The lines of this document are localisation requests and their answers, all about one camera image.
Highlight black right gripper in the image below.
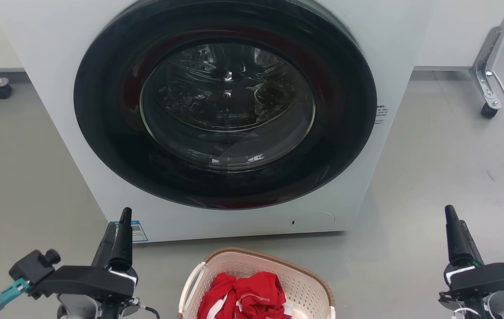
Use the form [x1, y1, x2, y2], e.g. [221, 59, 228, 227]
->
[444, 205, 504, 299]

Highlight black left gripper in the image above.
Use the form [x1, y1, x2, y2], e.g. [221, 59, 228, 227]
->
[30, 207, 139, 302]

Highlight white perforated laundry basket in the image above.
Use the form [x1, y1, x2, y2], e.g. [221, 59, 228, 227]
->
[178, 247, 336, 319]

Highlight blue energy label sticker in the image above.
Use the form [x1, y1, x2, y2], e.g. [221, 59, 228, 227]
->
[114, 220, 149, 243]

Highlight round black washer door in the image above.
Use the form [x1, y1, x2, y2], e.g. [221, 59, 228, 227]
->
[74, 0, 377, 210]

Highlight red garment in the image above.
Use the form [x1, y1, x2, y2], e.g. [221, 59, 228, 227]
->
[197, 272, 293, 319]

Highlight white front-load washing machine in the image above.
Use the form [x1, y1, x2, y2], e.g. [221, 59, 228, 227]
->
[0, 0, 432, 244]

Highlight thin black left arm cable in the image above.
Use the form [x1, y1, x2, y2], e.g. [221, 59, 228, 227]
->
[139, 303, 161, 319]

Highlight teal left camera connector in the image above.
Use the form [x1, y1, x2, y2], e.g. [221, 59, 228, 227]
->
[0, 278, 30, 313]

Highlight long grey metal frame leg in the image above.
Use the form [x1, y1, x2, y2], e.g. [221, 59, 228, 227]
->
[469, 0, 504, 109]

